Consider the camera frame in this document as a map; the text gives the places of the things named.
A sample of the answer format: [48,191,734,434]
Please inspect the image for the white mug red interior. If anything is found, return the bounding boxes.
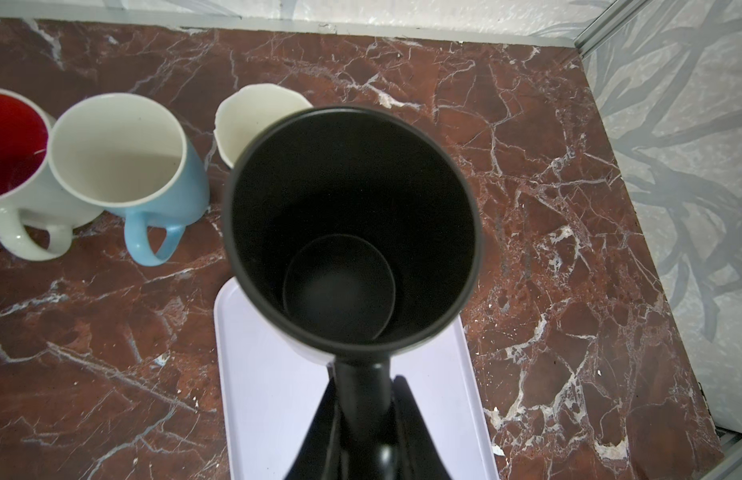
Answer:
[0,88,103,261]

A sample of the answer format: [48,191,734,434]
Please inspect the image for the black mug white rim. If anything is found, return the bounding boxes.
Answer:
[222,105,483,479]

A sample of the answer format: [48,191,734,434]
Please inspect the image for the lavender rectangular tray mat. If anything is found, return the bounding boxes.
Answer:
[213,279,499,479]

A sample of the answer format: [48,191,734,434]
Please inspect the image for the light blue mug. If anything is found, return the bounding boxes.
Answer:
[47,93,210,266]

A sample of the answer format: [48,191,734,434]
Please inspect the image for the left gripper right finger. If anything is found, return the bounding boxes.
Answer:
[392,376,451,480]

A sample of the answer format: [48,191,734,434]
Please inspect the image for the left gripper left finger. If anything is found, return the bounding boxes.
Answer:
[284,379,341,480]

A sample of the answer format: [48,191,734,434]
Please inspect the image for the dark green mug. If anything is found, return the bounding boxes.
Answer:
[214,83,313,169]

